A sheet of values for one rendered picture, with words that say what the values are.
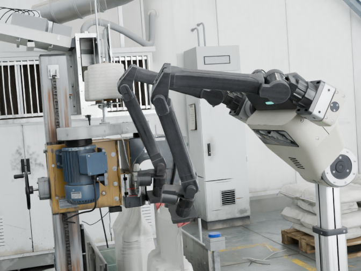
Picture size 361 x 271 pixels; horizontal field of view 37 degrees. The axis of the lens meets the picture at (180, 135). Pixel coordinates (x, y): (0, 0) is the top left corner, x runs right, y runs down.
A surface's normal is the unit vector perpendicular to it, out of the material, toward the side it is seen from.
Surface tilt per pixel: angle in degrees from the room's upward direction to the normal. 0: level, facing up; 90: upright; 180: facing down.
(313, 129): 90
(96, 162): 90
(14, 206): 90
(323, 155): 115
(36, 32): 90
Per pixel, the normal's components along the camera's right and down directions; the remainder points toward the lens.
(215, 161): 0.29, 0.03
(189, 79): 0.03, 0.48
